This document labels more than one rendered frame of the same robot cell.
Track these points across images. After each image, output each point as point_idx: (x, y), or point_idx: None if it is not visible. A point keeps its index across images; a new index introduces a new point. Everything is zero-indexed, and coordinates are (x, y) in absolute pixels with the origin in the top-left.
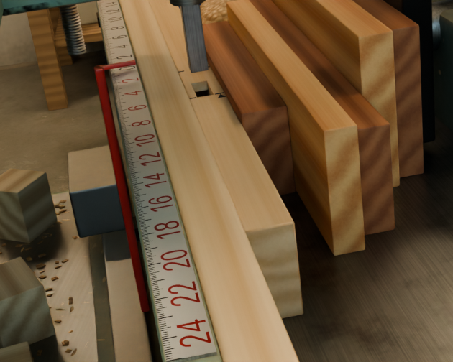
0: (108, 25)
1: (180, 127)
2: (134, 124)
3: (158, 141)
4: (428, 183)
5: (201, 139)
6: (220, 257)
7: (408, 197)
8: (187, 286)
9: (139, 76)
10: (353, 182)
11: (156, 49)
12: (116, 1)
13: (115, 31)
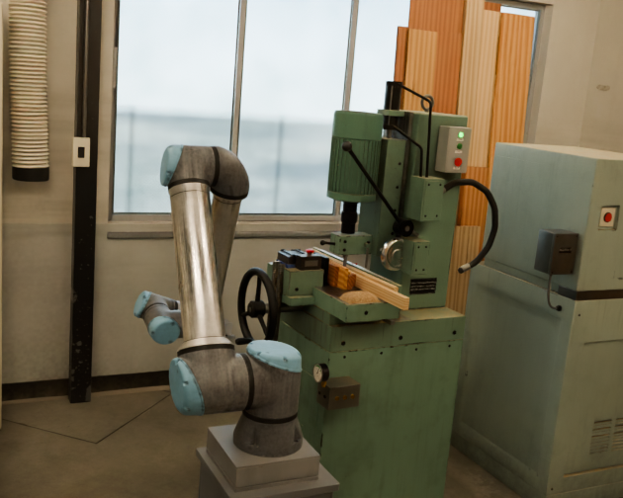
0: (367, 270)
1: (338, 261)
2: (342, 259)
3: (338, 259)
4: None
5: (334, 260)
6: (323, 254)
7: None
8: (323, 251)
9: (350, 264)
10: None
11: (355, 269)
12: (374, 274)
13: (364, 269)
